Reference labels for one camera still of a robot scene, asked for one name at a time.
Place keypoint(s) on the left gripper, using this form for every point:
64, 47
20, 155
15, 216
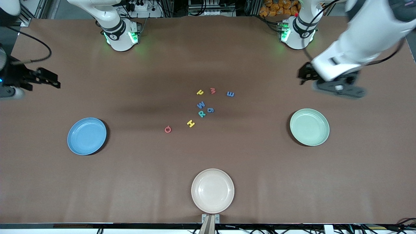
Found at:
306, 73

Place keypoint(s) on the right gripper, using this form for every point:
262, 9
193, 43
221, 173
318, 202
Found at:
17, 77

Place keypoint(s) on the blue foam letter E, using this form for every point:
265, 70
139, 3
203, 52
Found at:
230, 94

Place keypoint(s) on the yellow foam letter t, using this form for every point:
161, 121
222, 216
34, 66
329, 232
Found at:
200, 92

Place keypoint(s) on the blue foam letter W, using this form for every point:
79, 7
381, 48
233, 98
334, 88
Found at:
201, 105

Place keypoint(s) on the teal foam letter R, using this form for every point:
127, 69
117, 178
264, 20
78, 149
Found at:
201, 114

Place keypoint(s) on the yellow foam letter H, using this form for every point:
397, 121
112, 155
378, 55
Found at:
190, 123

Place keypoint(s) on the red foam letter Q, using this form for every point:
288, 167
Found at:
165, 129

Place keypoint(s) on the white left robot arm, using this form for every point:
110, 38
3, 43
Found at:
373, 29

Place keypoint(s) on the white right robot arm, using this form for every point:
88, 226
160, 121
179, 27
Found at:
114, 19

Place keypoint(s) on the green plate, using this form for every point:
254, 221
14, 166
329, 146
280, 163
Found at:
309, 127

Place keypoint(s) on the blue plate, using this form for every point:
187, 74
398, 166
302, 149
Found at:
86, 136

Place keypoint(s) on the beige pink plate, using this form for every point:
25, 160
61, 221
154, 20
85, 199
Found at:
213, 191

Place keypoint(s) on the orange snack bags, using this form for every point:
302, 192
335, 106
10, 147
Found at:
273, 8

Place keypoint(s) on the grey electronics box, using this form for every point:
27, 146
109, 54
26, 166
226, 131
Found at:
211, 12

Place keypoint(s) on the white power strip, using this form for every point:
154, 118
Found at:
152, 13

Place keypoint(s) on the white block at table edge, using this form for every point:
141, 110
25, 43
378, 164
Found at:
328, 229

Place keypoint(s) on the aluminium frame profile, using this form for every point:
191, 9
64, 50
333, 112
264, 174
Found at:
29, 18

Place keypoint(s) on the metal table bracket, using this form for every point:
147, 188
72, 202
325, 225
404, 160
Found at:
204, 217

